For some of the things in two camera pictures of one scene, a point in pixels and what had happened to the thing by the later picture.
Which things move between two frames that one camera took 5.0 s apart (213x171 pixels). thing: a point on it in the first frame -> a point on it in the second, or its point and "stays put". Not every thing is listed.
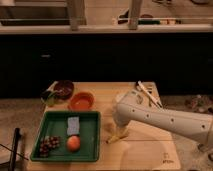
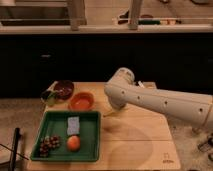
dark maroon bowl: (64, 89) stays put
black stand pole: (14, 149) stays put
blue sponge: (73, 125) stays put
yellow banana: (115, 138) -> (109, 112)
